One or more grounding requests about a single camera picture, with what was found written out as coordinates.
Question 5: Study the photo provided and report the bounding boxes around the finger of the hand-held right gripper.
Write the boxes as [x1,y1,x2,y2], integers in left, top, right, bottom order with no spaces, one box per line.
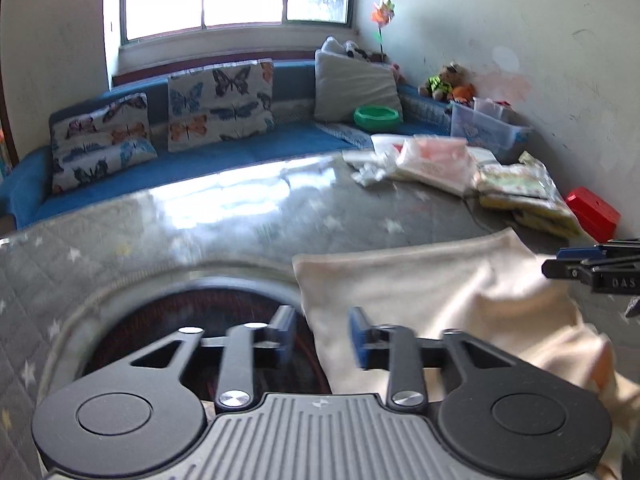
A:
[557,239,640,261]
[542,258,640,294]

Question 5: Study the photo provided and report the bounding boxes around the pink plastic-wrapped packet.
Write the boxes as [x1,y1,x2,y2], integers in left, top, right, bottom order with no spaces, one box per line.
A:
[390,137,476,197]

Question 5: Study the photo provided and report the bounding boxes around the white plastic bag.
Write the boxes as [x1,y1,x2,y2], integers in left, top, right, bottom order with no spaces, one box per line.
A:
[343,133,408,188]

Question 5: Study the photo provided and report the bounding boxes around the yellow green patterned packet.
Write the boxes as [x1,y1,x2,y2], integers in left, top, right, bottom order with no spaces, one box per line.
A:
[472,151,555,212]

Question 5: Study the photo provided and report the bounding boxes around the cream cloth garment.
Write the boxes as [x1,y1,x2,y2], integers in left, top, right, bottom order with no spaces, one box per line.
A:
[292,227,640,480]

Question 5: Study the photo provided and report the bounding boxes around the green plastic bowl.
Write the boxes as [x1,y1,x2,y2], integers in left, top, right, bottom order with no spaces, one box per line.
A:
[353,104,403,131]

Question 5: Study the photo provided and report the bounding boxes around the white pillow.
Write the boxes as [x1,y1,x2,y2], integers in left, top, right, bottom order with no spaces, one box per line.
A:
[321,36,358,58]

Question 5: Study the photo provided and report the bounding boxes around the red box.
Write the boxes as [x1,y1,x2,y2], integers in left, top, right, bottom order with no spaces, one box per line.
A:
[566,186,622,243]

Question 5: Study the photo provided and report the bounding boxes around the small butterfly print pillow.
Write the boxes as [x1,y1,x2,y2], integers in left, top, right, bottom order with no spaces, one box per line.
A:
[49,92,158,196]

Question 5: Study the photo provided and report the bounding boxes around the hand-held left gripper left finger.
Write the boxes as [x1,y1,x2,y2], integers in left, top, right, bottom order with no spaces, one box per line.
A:
[129,305,297,409]

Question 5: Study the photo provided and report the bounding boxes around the large butterfly print pillow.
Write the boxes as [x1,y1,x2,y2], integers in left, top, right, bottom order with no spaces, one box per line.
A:
[166,58,276,153]

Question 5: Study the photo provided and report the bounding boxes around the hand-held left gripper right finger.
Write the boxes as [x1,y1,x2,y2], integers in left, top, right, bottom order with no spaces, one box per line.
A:
[348,307,507,407]

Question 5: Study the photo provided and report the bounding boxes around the colourful pinwheel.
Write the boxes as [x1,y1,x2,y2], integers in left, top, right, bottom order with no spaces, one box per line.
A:
[370,0,397,63]

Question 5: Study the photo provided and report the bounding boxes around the grey star quilted blanket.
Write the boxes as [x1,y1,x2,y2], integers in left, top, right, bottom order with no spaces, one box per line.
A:
[0,152,640,480]

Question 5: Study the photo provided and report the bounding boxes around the blue sofa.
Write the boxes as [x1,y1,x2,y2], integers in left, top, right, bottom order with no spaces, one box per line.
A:
[0,59,453,231]

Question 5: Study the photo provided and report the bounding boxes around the yellow patterned flat packet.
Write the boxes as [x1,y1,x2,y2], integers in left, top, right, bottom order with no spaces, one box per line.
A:
[510,199,597,241]

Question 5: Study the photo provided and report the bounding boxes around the clear plastic storage box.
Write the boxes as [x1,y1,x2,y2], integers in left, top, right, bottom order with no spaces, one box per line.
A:
[448,96,533,163]

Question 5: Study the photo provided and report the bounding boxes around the black and white plush toy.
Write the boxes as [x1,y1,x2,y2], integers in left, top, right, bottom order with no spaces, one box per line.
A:
[343,40,382,63]

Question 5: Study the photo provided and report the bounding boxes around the grey pillow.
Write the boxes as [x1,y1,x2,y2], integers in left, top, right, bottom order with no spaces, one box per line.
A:
[313,49,404,123]

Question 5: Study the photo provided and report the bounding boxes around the brown teddy bear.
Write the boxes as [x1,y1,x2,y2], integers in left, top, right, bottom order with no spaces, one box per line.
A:
[418,62,476,102]

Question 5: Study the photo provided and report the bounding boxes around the dark round basin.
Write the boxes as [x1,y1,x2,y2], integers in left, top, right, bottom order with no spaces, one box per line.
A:
[80,279,332,397]

